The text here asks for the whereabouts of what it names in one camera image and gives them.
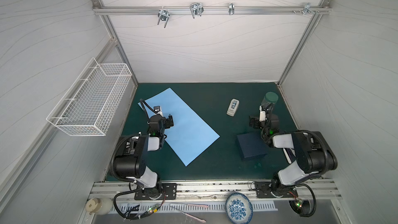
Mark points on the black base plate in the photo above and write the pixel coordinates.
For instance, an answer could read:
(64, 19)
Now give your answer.
(164, 191)
(271, 189)

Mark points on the small metal ring clamp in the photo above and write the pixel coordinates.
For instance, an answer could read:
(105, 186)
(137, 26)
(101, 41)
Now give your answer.
(231, 9)

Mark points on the dark navy gift box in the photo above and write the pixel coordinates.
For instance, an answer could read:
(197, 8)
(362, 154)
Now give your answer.
(251, 146)

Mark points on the left metal hook clamp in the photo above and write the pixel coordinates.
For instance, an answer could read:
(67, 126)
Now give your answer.
(163, 16)

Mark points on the metal hook clamp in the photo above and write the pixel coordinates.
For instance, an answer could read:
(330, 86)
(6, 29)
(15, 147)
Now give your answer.
(196, 9)
(163, 16)

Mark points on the white round container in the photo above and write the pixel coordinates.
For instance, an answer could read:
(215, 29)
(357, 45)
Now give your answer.
(99, 206)

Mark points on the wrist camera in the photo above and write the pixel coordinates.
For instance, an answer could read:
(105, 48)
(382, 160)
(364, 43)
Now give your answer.
(262, 116)
(158, 110)

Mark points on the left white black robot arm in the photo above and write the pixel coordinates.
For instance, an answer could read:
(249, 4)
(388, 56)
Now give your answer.
(128, 162)

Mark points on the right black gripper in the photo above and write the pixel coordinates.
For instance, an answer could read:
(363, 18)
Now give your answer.
(255, 122)

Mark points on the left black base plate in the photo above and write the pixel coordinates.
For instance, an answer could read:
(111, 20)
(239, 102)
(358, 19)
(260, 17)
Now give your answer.
(164, 191)

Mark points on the light blue wrapping paper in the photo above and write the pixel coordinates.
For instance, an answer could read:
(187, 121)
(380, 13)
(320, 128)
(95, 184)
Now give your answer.
(190, 135)

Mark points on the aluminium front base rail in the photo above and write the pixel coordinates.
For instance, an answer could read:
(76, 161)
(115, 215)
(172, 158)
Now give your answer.
(212, 190)

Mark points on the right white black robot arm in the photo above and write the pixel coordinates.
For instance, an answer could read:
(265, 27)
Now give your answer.
(313, 157)

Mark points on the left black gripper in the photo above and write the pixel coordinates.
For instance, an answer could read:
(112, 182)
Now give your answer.
(168, 121)

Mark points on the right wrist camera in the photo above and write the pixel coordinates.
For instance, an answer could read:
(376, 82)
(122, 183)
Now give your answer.
(262, 116)

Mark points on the green table mat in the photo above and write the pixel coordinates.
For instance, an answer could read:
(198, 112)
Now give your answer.
(210, 101)

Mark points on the blue white patterned plate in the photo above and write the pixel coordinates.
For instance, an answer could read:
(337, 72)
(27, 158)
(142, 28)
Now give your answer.
(239, 209)

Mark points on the green lid clear jar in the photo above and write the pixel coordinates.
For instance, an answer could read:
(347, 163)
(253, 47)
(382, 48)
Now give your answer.
(269, 101)

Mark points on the right metal bracket clamp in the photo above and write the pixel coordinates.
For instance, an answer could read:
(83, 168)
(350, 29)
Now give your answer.
(307, 10)

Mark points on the aluminium top cross rail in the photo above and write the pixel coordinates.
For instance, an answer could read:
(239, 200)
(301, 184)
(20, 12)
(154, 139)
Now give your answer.
(208, 10)

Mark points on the white wire basket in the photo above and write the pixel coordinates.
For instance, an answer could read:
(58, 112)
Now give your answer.
(89, 105)

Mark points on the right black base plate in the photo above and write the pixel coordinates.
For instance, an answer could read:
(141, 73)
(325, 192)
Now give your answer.
(271, 189)

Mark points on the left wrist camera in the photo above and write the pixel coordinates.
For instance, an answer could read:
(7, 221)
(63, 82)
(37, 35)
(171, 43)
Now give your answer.
(158, 110)

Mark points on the middle metal hook clamp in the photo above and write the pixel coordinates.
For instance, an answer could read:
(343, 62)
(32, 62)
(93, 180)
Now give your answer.
(196, 9)

